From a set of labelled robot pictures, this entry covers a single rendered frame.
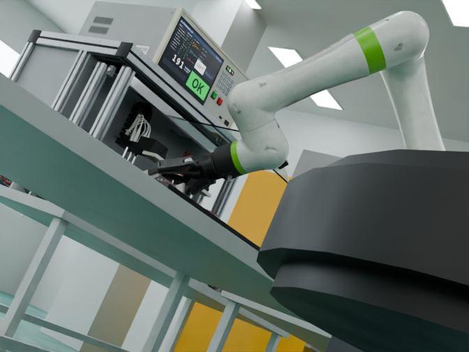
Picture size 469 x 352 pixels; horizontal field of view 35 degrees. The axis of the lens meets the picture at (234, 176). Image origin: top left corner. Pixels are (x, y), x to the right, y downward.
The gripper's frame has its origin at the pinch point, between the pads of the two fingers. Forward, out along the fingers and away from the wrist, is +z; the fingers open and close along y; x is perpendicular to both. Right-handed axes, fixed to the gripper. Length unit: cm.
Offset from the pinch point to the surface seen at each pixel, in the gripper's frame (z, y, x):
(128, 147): 8.6, -2.4, 13.6
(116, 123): 14.8, -0.7, 24.9
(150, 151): 0.1, -3.5, 9.1
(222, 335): 72, 160, 9
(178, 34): -10.7, -5.2, 44.9
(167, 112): -2.6, 1.2, 23.9
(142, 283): 245, 332, 127
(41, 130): -17, -63, -22
